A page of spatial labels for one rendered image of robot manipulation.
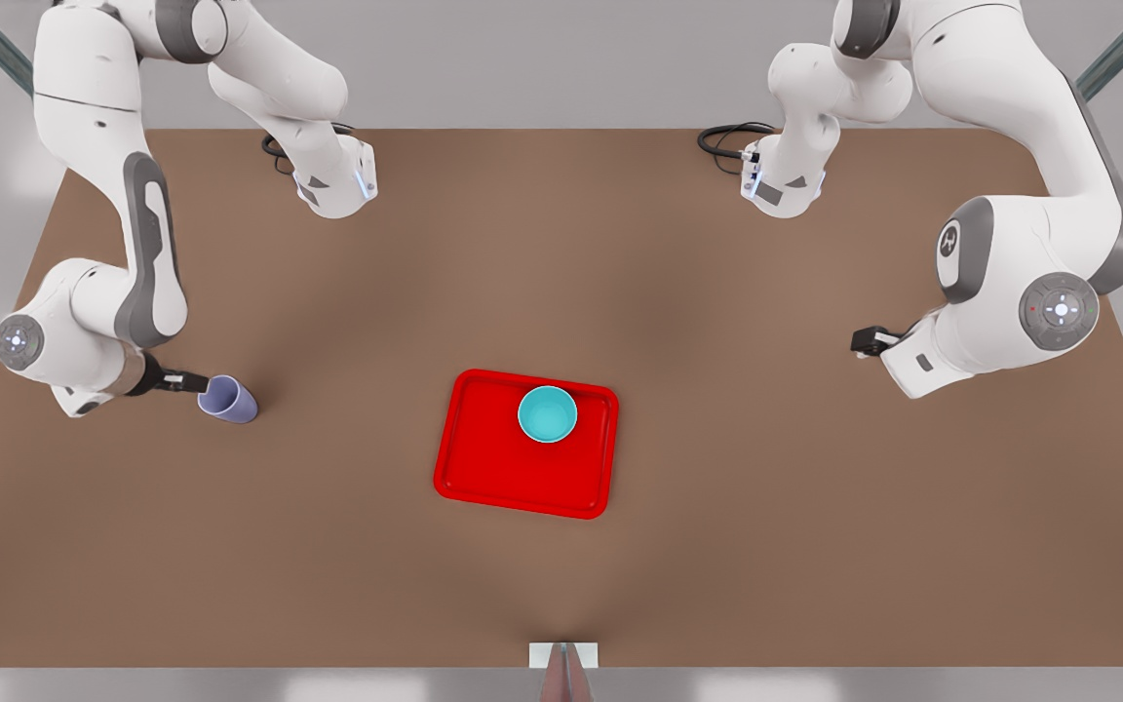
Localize lavender cup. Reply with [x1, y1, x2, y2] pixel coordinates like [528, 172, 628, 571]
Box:
[196, 374, 259, 426]

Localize red tray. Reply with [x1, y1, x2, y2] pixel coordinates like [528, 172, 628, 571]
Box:
[432, 368, 621, 522]

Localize teal bowl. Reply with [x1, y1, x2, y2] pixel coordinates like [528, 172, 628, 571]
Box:
[517, 384, 580, 446]

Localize black cable loop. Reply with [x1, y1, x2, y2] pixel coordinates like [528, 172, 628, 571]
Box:
[696, 121, 780, 177]
[260, 121, 358, 178]

